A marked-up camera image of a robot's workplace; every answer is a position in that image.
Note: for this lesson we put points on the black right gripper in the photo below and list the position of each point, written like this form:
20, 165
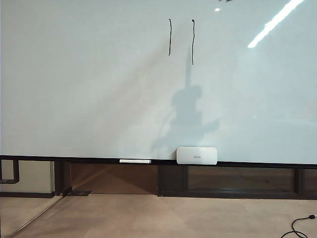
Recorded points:
226, 0

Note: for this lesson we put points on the white whiteboard eraser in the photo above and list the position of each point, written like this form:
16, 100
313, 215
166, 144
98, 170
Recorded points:
195, 155

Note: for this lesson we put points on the white glass whiteboard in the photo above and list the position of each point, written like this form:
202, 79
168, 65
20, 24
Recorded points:
74, 74

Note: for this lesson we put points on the white marker with black cap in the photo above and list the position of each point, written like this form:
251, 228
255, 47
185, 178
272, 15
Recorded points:
133, 161

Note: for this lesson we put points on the dark framed glass partition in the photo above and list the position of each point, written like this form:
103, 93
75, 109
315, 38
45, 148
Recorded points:
171, 181

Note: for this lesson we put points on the brown wooden panel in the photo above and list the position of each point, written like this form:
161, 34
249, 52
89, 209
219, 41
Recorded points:
114, 178

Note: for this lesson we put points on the black floor plate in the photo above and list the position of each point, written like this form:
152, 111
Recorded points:
81, 193

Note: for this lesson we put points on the black baseboard strip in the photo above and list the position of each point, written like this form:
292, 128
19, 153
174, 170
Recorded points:
24, 195

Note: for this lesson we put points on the dark door post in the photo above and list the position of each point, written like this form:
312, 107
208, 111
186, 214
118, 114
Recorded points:
60, 178

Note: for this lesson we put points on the black pipe bracket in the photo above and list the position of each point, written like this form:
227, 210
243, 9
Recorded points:
15, 173

